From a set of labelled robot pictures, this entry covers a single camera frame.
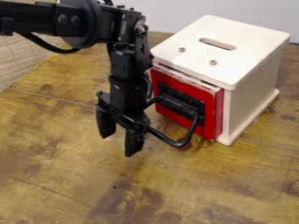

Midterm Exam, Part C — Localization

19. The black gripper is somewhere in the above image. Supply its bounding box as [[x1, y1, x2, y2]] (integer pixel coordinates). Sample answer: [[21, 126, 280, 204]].
[[96, 72, 152, 158]]

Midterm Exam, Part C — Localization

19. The red drawer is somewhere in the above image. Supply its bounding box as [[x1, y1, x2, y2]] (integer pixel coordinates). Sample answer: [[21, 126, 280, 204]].
[[151, 64, 224, 140]]

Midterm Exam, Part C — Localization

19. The black metal drawer handle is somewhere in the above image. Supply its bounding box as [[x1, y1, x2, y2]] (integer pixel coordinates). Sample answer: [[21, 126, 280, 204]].
[[144, 82, 207, 149]]

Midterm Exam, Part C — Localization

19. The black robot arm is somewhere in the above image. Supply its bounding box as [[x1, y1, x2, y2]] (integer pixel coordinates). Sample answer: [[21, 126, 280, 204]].
[[0, 0, 153, 157]]

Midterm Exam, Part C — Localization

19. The white wooden drawer box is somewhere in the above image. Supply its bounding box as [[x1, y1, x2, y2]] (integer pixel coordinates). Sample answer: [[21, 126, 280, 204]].
[[152, 15, 289, 145]]

